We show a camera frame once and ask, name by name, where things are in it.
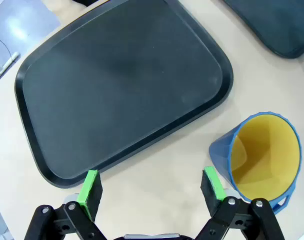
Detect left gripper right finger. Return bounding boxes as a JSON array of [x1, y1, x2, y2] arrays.
[[195, 166, 285, 240]]

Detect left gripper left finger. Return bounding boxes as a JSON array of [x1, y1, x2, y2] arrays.
[[23, 169, 110, 240]]

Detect blue mug yellow inside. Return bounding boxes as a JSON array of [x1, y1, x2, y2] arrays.
[[208, 111, 303, 215]]

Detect person's right hand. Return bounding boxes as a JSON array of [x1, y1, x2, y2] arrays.
[[41, 0, 87, 25]]

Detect black plastic tray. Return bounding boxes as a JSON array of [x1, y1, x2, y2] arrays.
[[221, 0, 304, 60], [14, 0, 235, 190]]

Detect white table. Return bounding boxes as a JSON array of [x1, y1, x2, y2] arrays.
[[0, 51, 20, 87]]

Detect person in black t-shirt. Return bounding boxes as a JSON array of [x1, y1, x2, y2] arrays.
[[72, 0, 99, 6]]

